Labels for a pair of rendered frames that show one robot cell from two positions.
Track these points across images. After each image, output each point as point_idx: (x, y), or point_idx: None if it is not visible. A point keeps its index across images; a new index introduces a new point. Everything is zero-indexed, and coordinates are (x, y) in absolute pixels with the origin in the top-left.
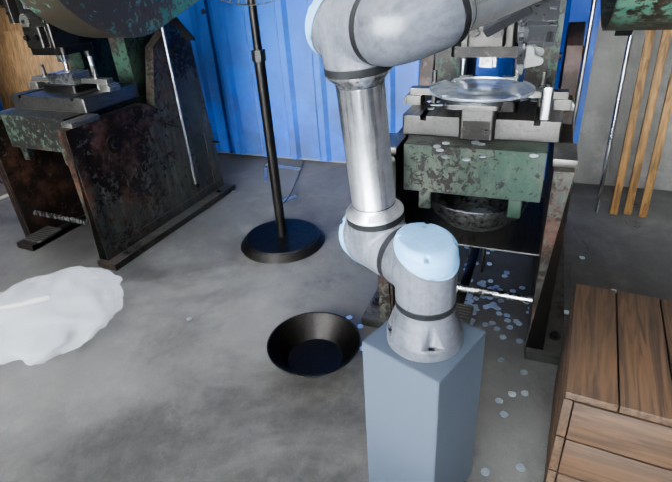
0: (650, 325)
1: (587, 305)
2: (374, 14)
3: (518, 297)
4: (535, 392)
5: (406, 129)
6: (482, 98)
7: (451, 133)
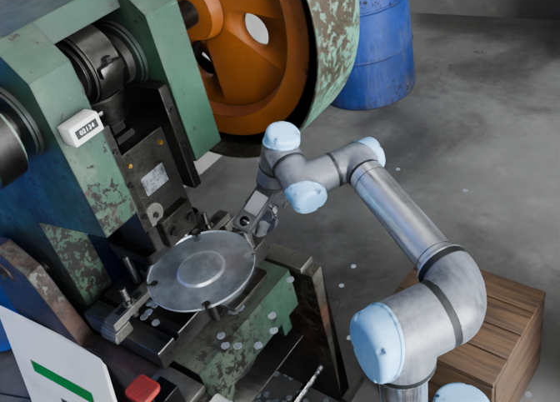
0: None
1: None
2: (477, 314)
3: (315, 375)
4: None
5: (167, 361)
6: (235, 276)
7: (203, 324)
